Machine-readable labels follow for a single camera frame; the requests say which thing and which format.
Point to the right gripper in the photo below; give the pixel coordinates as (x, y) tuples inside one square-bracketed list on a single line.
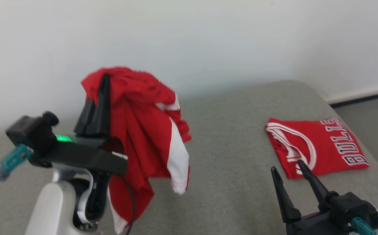
[(316, 225)]

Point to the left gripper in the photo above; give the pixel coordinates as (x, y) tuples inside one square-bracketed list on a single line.
[(91, 153)]

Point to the red shorts with white waistband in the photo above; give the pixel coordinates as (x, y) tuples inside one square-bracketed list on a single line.
[(136, 124)]

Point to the red basketball jersey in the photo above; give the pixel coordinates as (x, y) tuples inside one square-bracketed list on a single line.
[(325, 147)]

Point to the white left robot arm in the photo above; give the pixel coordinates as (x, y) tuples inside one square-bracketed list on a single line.
[(52, 209)]

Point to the teal camera connector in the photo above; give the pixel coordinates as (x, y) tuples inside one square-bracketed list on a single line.
[(14, 160), (361, 227)]

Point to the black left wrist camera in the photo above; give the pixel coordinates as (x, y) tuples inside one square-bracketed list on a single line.
[(32, 130)]

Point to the wall baseboard strip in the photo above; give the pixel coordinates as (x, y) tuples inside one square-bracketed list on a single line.
[(365, 98)]

